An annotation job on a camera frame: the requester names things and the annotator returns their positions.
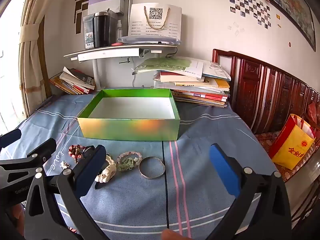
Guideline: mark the grid of wall photos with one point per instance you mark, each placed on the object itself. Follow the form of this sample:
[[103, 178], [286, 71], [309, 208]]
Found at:
[[243, 13]]

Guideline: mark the yellow and red bag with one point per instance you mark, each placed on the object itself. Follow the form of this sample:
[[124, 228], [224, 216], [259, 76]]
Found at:
[[292, 150]]

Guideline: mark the large stack of books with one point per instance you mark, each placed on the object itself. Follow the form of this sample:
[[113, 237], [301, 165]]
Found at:
[[195, 87]]

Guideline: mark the brown wall decal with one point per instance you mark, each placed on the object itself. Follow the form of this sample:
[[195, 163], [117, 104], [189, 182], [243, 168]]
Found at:
[[78, 12]]

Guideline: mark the pale blue tray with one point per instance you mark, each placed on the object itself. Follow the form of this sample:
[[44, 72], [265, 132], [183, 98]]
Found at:
[[150, 40]]

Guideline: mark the carved red wooden bench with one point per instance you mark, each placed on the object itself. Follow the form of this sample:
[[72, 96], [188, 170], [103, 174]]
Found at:
[[250, 92]]

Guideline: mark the person's right hand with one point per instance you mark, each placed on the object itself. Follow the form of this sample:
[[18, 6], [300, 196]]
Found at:
[[172, 235]]

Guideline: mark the small flower brooch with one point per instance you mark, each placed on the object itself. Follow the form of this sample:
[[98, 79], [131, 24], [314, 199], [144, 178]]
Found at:
[[64, 164]]

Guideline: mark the shiny green cardboard box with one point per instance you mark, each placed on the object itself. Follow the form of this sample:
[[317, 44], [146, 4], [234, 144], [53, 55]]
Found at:
[[125, 130]]

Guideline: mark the beige curtain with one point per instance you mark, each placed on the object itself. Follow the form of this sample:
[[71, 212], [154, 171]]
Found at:
[[32, 55]]

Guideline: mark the silver bangle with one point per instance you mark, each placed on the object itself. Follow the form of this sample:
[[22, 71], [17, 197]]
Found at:
[[152, 178]]

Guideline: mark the clear spray bottle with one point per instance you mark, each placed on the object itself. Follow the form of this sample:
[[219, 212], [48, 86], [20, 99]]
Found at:
[[119, 31]]

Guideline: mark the red embroidered cushion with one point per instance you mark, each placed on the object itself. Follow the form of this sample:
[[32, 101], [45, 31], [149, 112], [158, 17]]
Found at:
[[313, 111]]

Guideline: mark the white paper bag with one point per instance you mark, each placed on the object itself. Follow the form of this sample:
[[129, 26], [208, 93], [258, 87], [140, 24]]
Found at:
[[140, 27]]

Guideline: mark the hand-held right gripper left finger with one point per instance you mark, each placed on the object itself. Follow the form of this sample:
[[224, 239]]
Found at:
[[88, 172]]

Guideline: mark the black thermos cup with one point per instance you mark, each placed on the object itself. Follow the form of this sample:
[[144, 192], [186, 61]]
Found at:
[[101, 32]]

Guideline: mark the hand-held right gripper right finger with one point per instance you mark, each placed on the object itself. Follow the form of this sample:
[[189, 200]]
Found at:
[[225, 172]]

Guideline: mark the white desk shelf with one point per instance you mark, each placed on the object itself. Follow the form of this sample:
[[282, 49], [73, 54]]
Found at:
[[105, 52]]

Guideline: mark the small stack of books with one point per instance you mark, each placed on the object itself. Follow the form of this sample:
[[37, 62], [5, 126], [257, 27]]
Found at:
[[75, 82]]

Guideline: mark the blue striped bed sheet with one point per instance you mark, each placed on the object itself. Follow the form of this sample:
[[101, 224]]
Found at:
[[212, 130]]

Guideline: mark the framed floral picture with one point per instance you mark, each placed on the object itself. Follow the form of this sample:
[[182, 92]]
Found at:
[[287, 2]]

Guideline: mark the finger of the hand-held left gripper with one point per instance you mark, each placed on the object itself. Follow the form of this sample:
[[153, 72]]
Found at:
[[11, 136], [43, 150]]

